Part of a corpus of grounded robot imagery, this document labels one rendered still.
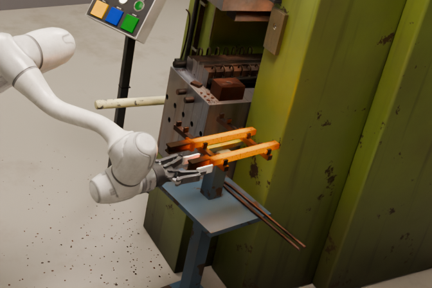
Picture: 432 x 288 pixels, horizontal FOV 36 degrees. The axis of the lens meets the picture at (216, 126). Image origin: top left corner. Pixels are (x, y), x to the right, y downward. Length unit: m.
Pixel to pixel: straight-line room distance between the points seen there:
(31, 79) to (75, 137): 2.01
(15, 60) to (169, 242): 1.38
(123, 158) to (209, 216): 0.65
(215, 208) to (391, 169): 0.91
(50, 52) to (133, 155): 0.57
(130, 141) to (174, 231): 1.31
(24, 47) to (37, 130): 2.00
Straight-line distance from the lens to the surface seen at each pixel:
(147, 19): 3.19
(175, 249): 3.21
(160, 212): 3.30
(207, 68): 2.91
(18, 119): 4.35
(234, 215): 2.55
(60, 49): 2.36
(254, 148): 2.45
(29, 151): 4.03
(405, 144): 3.06
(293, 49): 2.61
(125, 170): 1.98
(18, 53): 2.26
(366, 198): 3.09
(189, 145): 2.40
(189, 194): 2.61
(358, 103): 2.87
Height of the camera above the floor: 2.12
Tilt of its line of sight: 27 degrees down
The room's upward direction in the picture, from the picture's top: 12 degrees clockwise
